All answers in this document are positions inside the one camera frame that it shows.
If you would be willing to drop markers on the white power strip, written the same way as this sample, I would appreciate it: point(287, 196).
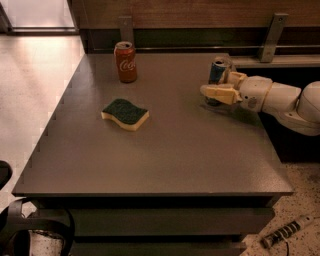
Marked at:
point(287, 231)

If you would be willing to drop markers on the grey table drawer front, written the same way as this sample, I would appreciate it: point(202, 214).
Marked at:
point(170, 222)

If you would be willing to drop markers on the blue silver redbull can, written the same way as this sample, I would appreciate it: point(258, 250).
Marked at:
point(220, 69)

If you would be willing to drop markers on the red coca-cola can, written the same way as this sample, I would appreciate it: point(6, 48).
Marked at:
point(124, 53)

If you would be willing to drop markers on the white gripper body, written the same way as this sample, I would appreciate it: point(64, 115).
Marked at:
point(254, 92)

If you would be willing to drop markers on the lower grey drawer front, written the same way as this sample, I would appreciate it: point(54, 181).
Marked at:
point(158, 249)

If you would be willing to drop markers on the right metal wall bracket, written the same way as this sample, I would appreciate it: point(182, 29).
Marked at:
point(267, 50)

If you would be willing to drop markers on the black chair base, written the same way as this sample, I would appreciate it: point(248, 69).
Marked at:
point(28, 228)

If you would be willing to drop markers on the left metal wall bracket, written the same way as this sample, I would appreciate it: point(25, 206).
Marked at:
point(126, 28)

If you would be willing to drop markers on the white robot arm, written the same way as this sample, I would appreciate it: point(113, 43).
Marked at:
point(295, 108)

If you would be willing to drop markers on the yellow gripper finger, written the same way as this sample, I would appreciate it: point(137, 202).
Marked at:
point(236, 78)
point(222, 93)

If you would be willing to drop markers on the metal wall bracket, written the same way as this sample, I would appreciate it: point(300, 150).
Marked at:
point(126, 28)
point(267, 50)

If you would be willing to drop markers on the green yellow sponge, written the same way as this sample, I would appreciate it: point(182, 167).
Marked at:
point(125, 114)

